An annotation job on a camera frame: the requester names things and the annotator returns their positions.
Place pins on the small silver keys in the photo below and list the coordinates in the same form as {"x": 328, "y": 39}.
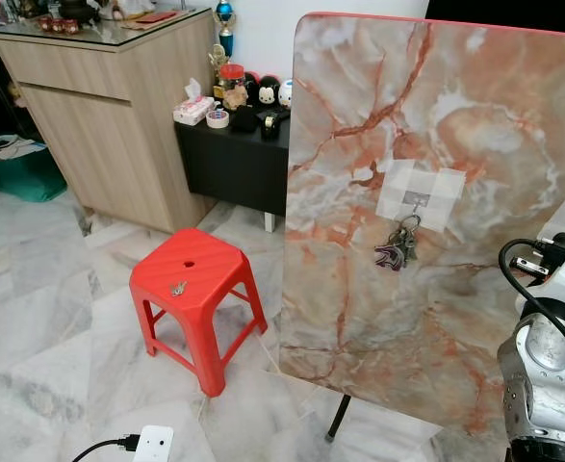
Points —
{"x": 178, "y": 287}

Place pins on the marble pattern folding table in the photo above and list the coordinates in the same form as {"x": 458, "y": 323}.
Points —
{"x": 436, "y": 327}

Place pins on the black television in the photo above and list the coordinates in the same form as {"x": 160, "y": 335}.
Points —
{"x": 513, "y": 8}

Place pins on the black tape dispenser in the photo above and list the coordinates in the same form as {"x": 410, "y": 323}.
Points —
{"x": 272, "y": 123}

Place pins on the white round plush toy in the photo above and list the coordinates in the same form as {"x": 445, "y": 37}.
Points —
{"x": 286, "y": 93}

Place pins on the black round plush toy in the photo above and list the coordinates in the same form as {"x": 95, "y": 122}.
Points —
{"x": 265, "y": 93}

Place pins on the dark low TV cabinet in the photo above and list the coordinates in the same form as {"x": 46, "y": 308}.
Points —
{"x": 229, "y": 168}

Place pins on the black pouch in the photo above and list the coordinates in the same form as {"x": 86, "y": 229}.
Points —
{"x": 242, "y": 120}

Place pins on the red plastic stool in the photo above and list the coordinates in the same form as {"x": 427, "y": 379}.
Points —
{"x": 200, "y": 265}

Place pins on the clear jar red lid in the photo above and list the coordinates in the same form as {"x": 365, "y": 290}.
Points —
{"x": 232, "y": 85}

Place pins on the white tape roll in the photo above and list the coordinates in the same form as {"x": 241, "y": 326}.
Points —
{"x": 217, "y": 118}

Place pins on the small gold trophy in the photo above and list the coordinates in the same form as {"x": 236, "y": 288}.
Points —
{"x": 216, "y": 60}

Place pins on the pink white tissue box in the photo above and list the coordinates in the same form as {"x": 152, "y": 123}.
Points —
{"x": 193, "y": 108}

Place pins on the blue and gold trophy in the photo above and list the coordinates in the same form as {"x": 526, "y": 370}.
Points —
{"x": 226, "y": 19}

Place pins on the red packet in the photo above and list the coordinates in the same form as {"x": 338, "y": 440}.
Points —
{"x": 154, "y": 16}

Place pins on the light wood cabinet glass top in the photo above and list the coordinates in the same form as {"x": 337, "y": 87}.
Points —
{"x": 99, "y": 125}

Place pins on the small red cup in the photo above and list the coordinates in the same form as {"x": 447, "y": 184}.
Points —
{"x": 43, "y": 23}
{"x": 57, "y": 24}
{"x": 70, "y": 25}

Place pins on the dark teapot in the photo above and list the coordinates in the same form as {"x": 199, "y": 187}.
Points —
{"x": 77, "y": 9}

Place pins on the green bag with papers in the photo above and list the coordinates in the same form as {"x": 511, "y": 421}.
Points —
{"x": 22, "y": 173}

